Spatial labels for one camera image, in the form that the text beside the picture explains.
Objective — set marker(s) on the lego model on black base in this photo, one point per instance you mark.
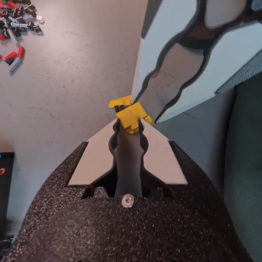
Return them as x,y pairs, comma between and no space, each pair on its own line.
6,194

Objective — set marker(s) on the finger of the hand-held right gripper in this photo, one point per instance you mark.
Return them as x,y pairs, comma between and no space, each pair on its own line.
225,67
159,30

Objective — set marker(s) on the yellow lego subassembly blue pins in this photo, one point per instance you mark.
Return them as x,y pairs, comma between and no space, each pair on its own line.
131,116

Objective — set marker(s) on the yellow lego plate black pins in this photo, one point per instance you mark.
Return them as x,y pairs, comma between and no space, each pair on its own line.
116,101

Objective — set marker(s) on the pile of small lego pieces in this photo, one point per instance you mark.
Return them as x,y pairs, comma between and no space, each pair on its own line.
18,20

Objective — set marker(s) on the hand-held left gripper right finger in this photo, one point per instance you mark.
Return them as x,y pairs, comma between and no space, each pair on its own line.
163,163

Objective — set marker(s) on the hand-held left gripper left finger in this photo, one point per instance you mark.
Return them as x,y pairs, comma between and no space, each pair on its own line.
94,163

